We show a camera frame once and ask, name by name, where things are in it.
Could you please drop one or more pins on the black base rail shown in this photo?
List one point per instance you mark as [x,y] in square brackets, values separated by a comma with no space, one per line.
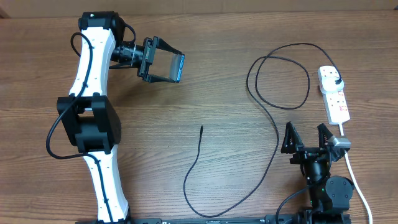
[268,219]

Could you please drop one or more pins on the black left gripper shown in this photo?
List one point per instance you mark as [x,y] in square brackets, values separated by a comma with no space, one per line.
[148,54]

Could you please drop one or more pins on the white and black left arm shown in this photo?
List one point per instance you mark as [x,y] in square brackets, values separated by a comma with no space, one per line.
[90,121]

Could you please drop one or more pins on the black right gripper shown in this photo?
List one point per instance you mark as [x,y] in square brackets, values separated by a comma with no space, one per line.
[303,152]

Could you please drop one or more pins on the blue smartphone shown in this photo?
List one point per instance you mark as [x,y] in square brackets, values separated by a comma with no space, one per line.
[176,67]

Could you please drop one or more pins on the white power strip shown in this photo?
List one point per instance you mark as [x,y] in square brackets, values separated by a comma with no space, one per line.
[335,103]

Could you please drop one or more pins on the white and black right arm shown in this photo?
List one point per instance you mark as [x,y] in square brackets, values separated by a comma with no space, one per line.
[329,195]

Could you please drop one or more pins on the white charger adapter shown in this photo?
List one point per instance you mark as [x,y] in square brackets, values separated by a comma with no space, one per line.
[329,85]

